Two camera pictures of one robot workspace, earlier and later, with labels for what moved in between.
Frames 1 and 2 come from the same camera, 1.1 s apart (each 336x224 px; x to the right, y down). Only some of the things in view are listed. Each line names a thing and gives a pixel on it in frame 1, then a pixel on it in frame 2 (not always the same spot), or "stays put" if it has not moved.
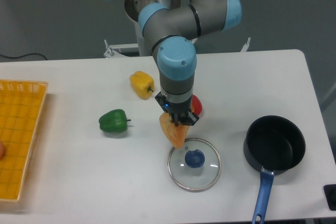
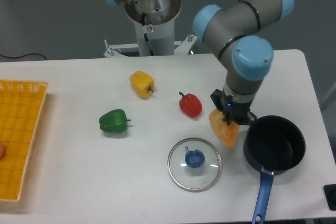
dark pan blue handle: (273, 144) stays put
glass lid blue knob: (195, 167) stays put
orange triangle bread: (177, 134) to (227, 133)
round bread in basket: (2, 150) stays put
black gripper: (180, 113) to (232, 109)
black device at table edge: (329, 191) stays put
